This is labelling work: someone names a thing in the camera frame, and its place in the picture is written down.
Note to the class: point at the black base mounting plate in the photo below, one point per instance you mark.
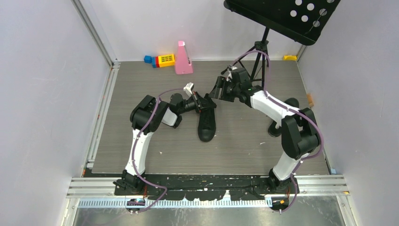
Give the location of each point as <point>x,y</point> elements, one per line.
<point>201,187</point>

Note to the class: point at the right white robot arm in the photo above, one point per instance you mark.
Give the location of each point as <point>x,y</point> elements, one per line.
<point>299,132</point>

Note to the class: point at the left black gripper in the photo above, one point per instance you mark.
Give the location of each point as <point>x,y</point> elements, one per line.
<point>198,102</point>

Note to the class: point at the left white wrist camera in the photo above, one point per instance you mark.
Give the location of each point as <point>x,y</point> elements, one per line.
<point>188,89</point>

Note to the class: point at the small orange block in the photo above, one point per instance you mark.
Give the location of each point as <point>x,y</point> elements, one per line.
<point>310,100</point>

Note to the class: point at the blue toy block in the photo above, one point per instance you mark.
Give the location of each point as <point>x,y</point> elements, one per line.
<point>148,59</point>

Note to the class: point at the black canvas shoe with laces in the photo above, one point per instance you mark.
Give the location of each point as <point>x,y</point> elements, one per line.
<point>207,124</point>

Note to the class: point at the yellow toy block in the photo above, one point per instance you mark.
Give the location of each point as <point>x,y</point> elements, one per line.
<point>163,61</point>

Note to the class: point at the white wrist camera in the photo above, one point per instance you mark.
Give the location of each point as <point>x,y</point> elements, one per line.
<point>188,89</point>
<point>229,70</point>

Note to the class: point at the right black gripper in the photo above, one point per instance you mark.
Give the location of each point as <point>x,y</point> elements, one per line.
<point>219,84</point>

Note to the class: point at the black music stand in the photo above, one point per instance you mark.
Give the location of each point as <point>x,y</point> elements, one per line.
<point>299,20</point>

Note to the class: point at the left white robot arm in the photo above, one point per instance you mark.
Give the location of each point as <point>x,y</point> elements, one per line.
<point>146,118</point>

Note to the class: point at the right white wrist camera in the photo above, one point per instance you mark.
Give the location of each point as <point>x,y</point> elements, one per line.
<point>229,70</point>

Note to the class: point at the pink metronome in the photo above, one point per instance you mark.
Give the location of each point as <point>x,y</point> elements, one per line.
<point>183,63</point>

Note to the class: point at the yellow corner piece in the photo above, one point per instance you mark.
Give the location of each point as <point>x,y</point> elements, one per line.
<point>290,58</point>

